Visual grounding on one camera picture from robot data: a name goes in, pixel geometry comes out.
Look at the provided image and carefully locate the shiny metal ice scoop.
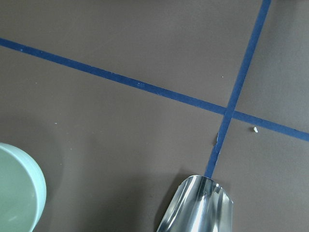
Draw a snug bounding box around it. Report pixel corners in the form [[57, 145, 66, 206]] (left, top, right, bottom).
[[157, 175, 233, 232]]

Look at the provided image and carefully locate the green ceramic bowl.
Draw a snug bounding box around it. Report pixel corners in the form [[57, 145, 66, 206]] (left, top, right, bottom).
[[0, 143, 47, 232]]

